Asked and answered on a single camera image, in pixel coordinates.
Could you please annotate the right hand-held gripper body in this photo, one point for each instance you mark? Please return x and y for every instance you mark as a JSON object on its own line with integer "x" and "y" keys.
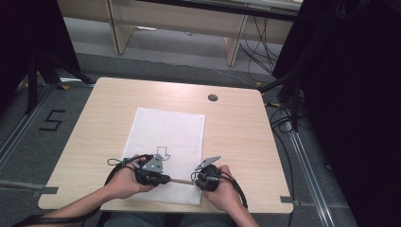
{"x": 208, "y": 178}

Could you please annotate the person's left hand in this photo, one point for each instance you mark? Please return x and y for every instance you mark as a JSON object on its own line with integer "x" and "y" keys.
{"x": 126, "y": 184}

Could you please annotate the grey bar under table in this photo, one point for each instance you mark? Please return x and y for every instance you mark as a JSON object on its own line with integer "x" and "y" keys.
{"x": 28, "y": 187}

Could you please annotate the black curtain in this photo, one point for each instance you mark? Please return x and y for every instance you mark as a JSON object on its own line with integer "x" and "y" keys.
{"x": 31, "y": 38}
{"x": 353, "y": 94}

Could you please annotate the thin wooden stick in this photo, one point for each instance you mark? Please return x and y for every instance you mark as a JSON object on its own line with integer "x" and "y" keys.
{"x": 182, "y": 181}

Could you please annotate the metal floor rail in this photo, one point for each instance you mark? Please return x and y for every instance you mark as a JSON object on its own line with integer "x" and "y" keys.
{"x": 22, "y": 129}
{"x": 310, "y": 176}

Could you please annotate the white cloth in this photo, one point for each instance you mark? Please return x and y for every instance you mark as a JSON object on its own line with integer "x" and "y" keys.
{"x": 167, "y": 135}

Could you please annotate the person's legs in jeans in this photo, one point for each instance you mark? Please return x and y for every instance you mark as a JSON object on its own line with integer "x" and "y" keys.
{"x": 135, "y": 220}

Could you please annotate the person's right hand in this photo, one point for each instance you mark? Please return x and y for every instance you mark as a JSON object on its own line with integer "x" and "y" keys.
{"x": 225, "y": 192}

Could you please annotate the black metal stand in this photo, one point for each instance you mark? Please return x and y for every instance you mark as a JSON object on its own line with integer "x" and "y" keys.
{"x": 294, "y": 104}
{"x": 33, "y": 82}

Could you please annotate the grey table grommet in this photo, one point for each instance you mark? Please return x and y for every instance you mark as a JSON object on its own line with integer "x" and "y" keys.
{"x": 213, "y": 97}

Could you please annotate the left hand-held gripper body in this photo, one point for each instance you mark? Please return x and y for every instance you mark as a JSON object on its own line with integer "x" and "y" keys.
{"x": 153, "y": 168}

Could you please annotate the light wooden desk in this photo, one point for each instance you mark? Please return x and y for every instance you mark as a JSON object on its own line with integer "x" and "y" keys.
{"x": 176, "y": 19}

